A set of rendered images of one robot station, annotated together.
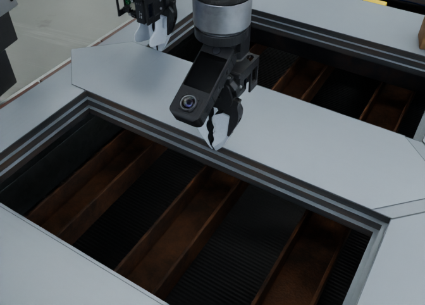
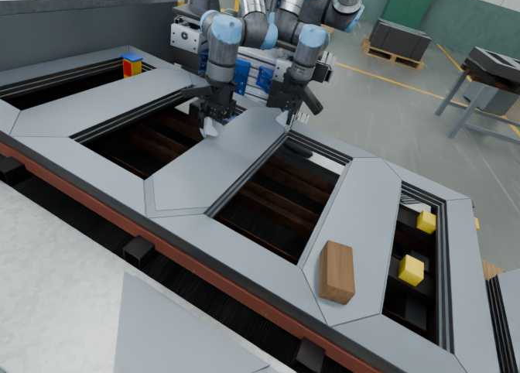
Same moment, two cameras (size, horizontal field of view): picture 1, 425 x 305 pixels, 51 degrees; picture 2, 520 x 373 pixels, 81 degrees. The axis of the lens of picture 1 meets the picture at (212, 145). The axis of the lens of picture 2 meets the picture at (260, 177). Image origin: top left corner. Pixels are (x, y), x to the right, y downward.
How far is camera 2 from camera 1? 99 cm
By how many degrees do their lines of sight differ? 55
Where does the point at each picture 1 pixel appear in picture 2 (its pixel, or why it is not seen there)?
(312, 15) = (350, 200)
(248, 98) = (244, 152)
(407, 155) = (190, 202)
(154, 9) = (280, 101)
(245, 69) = (212, 102)
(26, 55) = not seen: hidden behind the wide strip
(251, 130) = (217, 148)
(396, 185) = (167, 189)
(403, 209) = (148, 186)
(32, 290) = (139, 93)
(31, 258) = (152, 93)
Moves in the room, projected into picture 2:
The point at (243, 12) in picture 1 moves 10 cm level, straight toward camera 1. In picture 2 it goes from (210, 68) to (172, 59)
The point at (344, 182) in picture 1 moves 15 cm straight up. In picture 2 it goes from (172, 170) to (176, 122)
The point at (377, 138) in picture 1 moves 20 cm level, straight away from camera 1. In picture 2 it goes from (206, 193) to (278, 226)
